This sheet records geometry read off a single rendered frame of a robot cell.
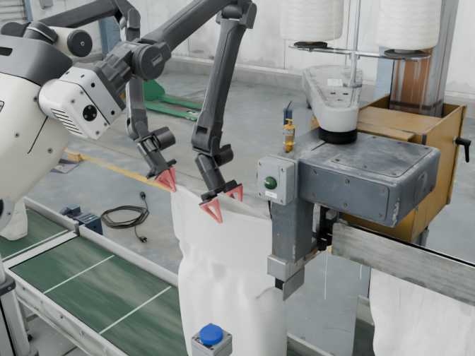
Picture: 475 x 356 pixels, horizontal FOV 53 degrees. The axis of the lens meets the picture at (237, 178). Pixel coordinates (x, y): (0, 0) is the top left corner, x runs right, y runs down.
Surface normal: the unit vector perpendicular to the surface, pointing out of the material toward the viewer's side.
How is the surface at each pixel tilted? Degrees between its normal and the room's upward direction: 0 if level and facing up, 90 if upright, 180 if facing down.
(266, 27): 90
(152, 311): 0
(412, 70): 90
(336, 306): 0
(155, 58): 92
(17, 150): 115
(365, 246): 90
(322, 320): 0
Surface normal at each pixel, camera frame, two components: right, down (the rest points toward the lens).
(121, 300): -0.02, -0.91
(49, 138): 0.77, 0.24
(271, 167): -0.64, 0.32
